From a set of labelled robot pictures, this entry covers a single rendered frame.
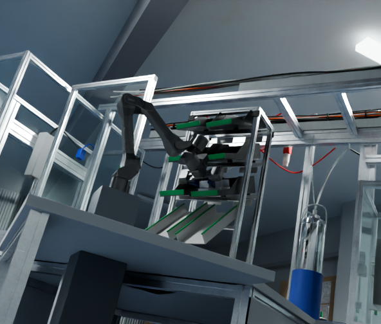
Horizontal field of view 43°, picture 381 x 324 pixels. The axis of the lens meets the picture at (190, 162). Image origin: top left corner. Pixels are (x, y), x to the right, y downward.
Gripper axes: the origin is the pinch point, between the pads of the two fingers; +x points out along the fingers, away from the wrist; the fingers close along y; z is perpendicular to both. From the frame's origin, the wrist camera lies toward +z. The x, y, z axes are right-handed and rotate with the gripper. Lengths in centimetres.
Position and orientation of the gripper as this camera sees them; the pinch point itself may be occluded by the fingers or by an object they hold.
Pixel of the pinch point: (206, 182)
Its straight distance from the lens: 195.9
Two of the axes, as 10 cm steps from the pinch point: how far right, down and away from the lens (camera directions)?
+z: 2.7, -7.6, 5.9
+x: 4.4, 6.4, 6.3
